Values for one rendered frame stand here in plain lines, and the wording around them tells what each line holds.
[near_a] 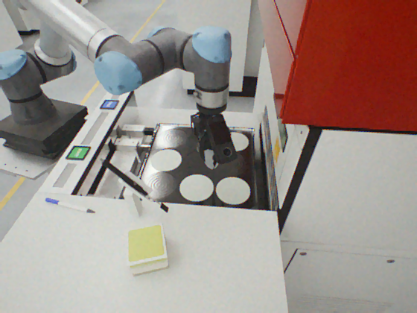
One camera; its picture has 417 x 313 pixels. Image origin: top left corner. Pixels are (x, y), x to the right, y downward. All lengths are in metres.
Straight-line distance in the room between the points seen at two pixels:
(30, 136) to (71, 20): 0.60
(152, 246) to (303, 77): 0.39
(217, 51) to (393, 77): 0.28
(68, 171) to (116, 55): 0.43
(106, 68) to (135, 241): 0.32
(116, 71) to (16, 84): 0.67
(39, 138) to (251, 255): 0.82
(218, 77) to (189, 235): 0.35
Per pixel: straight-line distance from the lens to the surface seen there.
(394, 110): 0.50
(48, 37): 1.02
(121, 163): 0.89
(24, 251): 0.70
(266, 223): 0.63
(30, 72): 1.11
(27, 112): 1.15
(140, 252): 0.52
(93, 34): 0.55
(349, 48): 0.42
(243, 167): 0.82
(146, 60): 0.51
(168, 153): 0.86
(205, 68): 0.52
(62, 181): 0.80
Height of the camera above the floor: 1.49
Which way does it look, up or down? 45 degrees down
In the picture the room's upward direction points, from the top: straight up
